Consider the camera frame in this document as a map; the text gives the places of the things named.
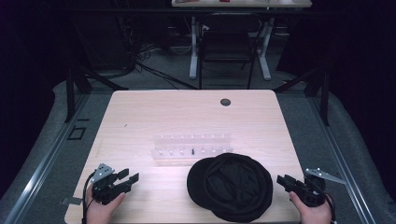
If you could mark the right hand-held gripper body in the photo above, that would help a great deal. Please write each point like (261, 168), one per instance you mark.
(311, 193)

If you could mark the grey round table grommet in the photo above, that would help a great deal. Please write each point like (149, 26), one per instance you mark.
(225, 102)

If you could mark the person's right hand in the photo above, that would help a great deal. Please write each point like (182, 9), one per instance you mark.
(314, 215)

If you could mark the person's left hand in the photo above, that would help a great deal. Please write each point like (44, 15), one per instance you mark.
(99, 213)

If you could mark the black hat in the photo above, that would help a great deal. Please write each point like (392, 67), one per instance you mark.
(230, 188)

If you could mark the aluminium floor rail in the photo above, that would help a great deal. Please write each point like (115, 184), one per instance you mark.
(342, 161)
(46, 165)

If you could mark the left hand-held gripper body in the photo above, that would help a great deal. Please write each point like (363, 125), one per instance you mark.
(104, 188)

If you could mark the clear acrylic peg rack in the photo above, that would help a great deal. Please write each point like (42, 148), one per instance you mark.
(191, 146)

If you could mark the black chair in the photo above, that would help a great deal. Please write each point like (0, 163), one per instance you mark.
(229, 40)

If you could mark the white-legged desk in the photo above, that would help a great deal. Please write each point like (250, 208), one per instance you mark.
(243, 3)

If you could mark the black metal frame stand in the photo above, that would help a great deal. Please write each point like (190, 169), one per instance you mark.
(324, 96)
(70, 93)

